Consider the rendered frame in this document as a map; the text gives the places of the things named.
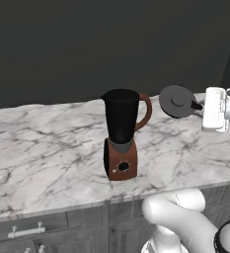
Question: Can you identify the dark grey round blender lid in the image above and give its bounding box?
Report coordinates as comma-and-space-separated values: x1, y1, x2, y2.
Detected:
158, 84, 199, 120

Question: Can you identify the grey cupboard panel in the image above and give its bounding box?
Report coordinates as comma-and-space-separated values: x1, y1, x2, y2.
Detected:
200, 184, 230, 229

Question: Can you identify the grey drawer front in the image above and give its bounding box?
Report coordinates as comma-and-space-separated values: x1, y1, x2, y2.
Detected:
0, 211, 69, 245

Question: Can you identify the grey cupboard door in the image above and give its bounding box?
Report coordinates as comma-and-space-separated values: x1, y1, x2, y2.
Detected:
33, 226, 110, 253
0, 239, 36, 253
109, 215, 158, 253

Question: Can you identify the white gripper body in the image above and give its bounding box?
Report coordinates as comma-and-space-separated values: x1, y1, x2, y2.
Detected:
201, 86, 230, 133

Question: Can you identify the brown blender with black jar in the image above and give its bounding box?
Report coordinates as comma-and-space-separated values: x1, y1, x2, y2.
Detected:
101, 88, 153, 182

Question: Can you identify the white drawer handle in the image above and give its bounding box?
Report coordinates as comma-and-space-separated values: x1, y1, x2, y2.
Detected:
7, 220, 46, 239

